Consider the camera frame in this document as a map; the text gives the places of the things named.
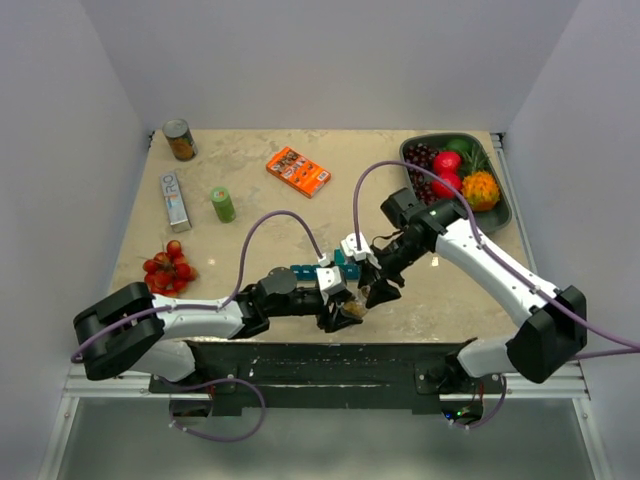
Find silver toothpaste box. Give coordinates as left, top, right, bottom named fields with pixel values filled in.
left=160, top=171, right=192, bottom=233

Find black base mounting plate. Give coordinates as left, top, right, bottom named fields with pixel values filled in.
left=149, top=342, right=501, bottom=416

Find dark purple grape bunch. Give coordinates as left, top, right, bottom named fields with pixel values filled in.
left=403, top=143, right=440, bottom=205

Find aluminium frame rail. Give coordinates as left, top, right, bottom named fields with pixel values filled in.
left=37, top=357, right=614, bottom=480
left=490, top=133, right=538, bottom=273

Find lower red pomegranate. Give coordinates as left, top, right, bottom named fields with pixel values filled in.
left=431, top=171, right=462, bottom=199

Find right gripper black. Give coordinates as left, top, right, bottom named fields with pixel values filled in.
left=358, top=233, right=429, bottom=308

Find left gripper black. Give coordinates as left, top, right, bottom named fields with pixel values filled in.
left=268, top=288, right=362, bottom=333

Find green cylindrical container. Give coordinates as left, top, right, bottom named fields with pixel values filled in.
left=210, top=186, right=236, bottom=223

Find teal weekly pill organizer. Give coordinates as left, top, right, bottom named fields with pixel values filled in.
left=289, top=248, right=362, bottom=282

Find upper red pomegranate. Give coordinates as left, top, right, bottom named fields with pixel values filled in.
left=432, top=151, right=462, bottom=174

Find red cherry bunch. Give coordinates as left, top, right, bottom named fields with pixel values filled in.
left=142, top=240, right=199, bottom=298

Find aluminium frame rail front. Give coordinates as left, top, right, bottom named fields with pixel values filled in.
left=37, top=357, right=614, bottom=480

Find aluminium frame rail right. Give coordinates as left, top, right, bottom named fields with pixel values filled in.
left=490, top=133, right=538, bottom=273

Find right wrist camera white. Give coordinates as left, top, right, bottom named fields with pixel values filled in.
left=340, top=232, right=372, bottom=263

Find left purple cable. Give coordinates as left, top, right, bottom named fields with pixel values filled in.
left=69, top=210, right=329, bottom=443

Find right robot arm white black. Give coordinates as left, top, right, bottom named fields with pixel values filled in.
left=341, top=188, right=587, bottom=393

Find tin can fruit label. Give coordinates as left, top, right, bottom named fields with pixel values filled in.
left=162, top=119, right=198, bottom=161

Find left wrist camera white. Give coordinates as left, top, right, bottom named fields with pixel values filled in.
left=316, top=254, right=347, bottom=303

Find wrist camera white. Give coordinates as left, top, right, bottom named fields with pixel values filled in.
left=340, top=232, right=372, bottom=263
left=316, top=254, right=347, bottom=303

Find red pomegranate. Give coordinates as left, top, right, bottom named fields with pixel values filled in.
left=432, top=151, right=462, bottom=174
left=431, top=171, right=462, bottom=199

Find clear pill bottle yellow capsules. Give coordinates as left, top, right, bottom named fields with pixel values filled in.
left=342, top=286, right=370, bottom=318

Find orange cardboard box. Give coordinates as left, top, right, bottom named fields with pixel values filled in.
left=266, top=147, right=332, bottom=198

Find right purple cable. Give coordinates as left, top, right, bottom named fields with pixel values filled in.
left=352, top=159, right=640, bottom=431

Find purple cable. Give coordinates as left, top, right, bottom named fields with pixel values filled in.
left=69, top=210, right=329, bottom=443
left=352, top=159, right=640, bottom=431

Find green lime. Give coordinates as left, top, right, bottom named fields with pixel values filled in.
left=445, top=138, right=472, bottom=156

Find dark grey fruit tray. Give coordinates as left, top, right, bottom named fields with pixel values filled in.
left=399, top=132, right=512, bottom=233

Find orange spiky kiwano fruit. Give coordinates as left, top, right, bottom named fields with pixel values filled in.
left=461, top=171, right=501, bottom=212

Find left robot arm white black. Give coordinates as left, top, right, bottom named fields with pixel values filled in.
left=71, top=266, right=368, bottom=392

